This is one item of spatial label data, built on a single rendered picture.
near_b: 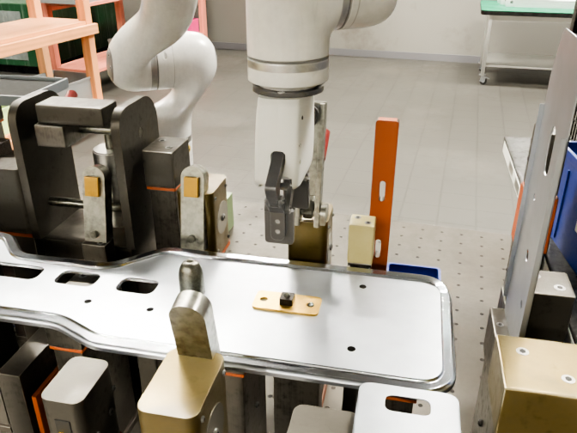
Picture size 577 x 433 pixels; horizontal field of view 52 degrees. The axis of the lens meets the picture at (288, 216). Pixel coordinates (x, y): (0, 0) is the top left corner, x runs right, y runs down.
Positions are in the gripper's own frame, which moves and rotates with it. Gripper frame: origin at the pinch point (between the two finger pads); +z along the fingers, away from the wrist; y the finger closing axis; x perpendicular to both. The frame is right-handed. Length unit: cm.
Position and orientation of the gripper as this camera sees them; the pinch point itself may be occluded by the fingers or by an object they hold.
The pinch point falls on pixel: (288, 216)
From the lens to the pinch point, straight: 68.8
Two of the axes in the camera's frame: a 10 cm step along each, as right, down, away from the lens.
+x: 9.8, 0.9, -1.9
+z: 0.0, 9.0, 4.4
